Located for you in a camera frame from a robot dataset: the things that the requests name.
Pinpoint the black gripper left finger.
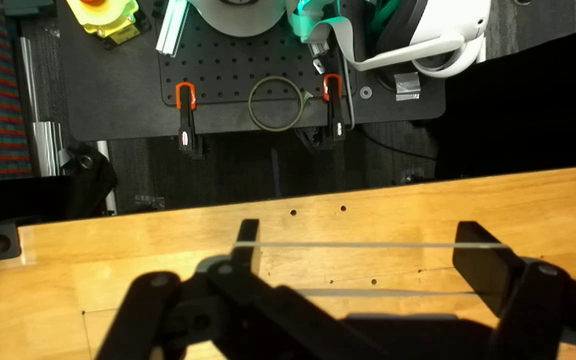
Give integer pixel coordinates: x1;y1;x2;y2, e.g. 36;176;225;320
95;218;397;360

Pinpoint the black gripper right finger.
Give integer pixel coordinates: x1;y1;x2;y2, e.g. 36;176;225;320
453;219;576;360

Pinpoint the orange black spring clamp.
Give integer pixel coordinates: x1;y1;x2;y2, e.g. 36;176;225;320
173;78;205;160
304;69;349;153

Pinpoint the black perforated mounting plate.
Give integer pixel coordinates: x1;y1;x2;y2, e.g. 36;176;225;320
158;18;349;110

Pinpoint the aluminium extrusion bar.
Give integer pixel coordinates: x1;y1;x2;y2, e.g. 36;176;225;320
154;0;191;57

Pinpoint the large white tape roll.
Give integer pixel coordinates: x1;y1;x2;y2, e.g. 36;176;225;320
187;0;290;40

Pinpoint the black bracket mount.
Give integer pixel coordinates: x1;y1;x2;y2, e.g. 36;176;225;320
58;140;121;216

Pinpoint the thin black cable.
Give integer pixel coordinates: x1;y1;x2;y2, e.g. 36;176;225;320
356;125;440;164

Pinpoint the grey tape roll ring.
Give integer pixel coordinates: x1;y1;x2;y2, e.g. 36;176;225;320
246;73;304;133

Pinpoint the aluminium frame rail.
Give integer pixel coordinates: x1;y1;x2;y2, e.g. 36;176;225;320
18;35;73;180

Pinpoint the grey duct tape piece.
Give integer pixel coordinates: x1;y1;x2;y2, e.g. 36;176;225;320
393;69;425;104

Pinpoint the teal green strap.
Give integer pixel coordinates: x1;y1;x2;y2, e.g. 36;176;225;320
286;0;335;48

